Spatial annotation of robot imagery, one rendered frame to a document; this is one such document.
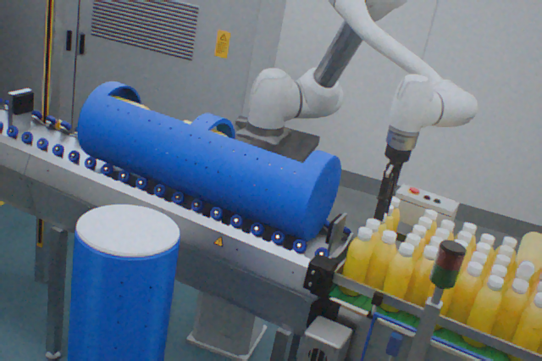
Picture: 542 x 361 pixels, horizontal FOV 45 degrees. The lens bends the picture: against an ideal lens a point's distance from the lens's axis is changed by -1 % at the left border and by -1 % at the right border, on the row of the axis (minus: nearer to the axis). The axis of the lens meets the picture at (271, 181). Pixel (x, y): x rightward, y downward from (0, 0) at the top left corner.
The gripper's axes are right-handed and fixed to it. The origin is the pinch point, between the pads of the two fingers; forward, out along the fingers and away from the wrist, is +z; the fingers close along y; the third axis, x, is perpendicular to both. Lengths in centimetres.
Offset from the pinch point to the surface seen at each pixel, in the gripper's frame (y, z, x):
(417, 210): -22.2, 6.4, 7.1
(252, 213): 14.0, 10.8, -36.0
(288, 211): 16.0, 4.6, -23.9
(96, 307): 65, 27, -53
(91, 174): 13, 20, -100
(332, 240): 6.7, 13.2, -11.2
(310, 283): 26.4, 18.5, -9.1
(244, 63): -133, 5, -121
